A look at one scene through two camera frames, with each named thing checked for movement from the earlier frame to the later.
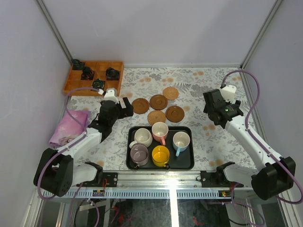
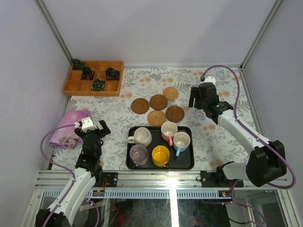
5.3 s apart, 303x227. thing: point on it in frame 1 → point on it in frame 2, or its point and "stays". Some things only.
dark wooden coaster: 158,102 stays
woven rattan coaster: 170,93 stays
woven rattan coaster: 156,116 stays
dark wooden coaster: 174,113 stays
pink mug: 160,131 → 168,130
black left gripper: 121,110 → 93,132
